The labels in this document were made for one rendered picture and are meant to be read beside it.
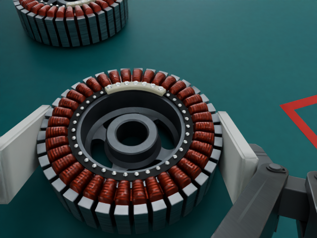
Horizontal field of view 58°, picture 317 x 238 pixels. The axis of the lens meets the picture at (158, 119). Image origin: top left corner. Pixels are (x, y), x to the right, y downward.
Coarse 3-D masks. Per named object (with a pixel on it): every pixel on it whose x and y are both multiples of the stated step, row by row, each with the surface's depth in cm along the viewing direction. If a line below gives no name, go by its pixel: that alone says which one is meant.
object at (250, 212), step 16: (256, 176) 12; (272, 176) 12; (256, 192) 11; (272, 192) 11; (240, 208) 10; (256, 208) 10; (272, 208) 10; (224, 224) 9; (240, 224) 9; (256, 224) 9; (272, 224) 11
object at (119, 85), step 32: (64, 96) 19; (96, 96) 19; (128, 96) 20; (160, 96) 19; (192, 96) 19; (64, 128) 17; (96, 128) 20; (128, 128) 19; (192, 128) 17; (64, 160) 15; (128, 160) 18; (160, 160) 18; (192, 160) 16; (64, 192) 15; (96, 192) 14; (128, 192) 14; (160, 192) 14; (192, 192) 15; (96, 224) 16; (128, 224) 15; (160, 224) 16
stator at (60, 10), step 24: (24, 0) 27; (48, 0) 31; (72, 0) 31; (96, 0) 27; (120, 0) 28; (24, 24) 28; (48, 24) 26; (72, 24) 26; (96, 24) 27; (120, 24) 29
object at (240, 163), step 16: (224, 112) 19; (224, 128) 17; (224, 144) 17; (240, 144) 14; (224, 160) 17; (240, 160) 13; (256, 160) 13; (224, 176) 16; (240, 176) 13; (240, 192) 14
